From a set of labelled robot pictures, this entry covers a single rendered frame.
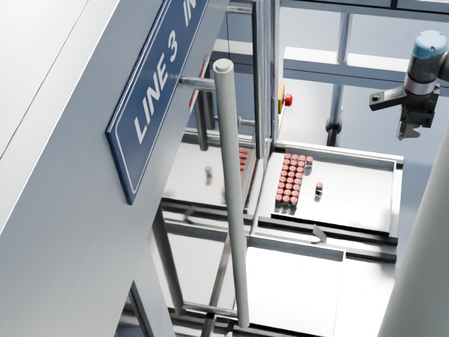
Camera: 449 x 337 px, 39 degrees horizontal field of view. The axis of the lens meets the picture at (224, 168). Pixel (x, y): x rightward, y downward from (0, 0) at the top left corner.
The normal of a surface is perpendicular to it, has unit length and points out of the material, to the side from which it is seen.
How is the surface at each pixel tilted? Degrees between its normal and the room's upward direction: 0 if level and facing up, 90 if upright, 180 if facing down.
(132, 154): 90
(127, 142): 90
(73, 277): 90
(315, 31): 0
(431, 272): 90
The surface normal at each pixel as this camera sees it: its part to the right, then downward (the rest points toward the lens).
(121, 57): 0.97, 0.14
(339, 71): -0.22, 0.78
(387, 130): -0.06, -0.61
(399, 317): -0.94, 0.30
